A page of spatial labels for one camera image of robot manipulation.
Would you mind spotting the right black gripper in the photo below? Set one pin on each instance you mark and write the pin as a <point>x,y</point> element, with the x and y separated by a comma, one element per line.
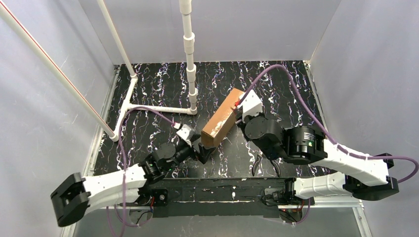
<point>240,123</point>

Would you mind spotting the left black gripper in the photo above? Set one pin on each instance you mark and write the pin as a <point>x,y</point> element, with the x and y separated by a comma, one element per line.
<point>199,149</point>

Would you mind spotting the brown cardboard express box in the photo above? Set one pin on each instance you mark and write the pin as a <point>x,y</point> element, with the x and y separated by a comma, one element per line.
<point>221,121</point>

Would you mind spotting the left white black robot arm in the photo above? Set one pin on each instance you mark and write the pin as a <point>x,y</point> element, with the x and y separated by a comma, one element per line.
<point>77,196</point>

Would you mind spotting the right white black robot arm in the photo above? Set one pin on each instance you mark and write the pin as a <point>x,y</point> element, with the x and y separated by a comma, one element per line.
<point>363,178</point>

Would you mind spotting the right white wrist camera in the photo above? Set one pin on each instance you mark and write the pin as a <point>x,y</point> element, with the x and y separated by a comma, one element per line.
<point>253,103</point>

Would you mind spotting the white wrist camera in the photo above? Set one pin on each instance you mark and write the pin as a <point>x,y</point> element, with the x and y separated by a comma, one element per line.
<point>253,103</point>
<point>188,134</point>

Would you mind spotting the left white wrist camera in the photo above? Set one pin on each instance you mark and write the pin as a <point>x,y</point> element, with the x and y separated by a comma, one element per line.
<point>188,134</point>

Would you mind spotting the black grey wire stripper pliers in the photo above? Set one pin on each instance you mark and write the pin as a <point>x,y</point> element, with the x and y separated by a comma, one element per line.
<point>263,165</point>

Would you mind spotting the white PVC pipe frame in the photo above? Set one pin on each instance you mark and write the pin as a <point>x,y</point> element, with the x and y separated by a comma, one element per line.
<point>185,7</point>

